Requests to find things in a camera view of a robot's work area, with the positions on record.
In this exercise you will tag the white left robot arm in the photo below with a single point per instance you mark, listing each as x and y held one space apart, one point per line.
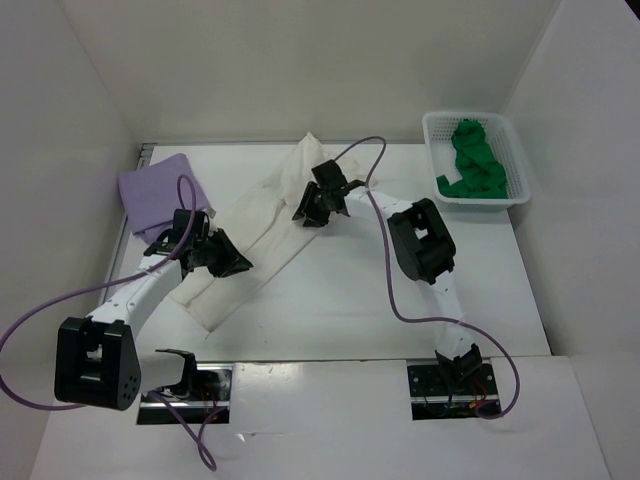
97 361

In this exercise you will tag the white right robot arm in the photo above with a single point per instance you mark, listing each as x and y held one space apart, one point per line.
416 239

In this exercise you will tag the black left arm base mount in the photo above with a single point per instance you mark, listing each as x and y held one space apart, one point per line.
212 389

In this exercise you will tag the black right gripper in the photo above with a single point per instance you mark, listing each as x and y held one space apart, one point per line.
314 218

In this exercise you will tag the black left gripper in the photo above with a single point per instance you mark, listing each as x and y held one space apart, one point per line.
232 262

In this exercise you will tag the purple t shirt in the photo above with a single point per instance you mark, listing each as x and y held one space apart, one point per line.
150 195

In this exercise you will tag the white plastic laundry basket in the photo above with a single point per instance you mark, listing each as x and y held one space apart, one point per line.
438 128

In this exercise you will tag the white t shirt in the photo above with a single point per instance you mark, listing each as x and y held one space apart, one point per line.
260 226

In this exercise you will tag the green t shirt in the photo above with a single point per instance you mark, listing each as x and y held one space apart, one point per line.
481 175

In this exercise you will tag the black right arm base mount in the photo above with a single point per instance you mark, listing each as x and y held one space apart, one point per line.
432 399

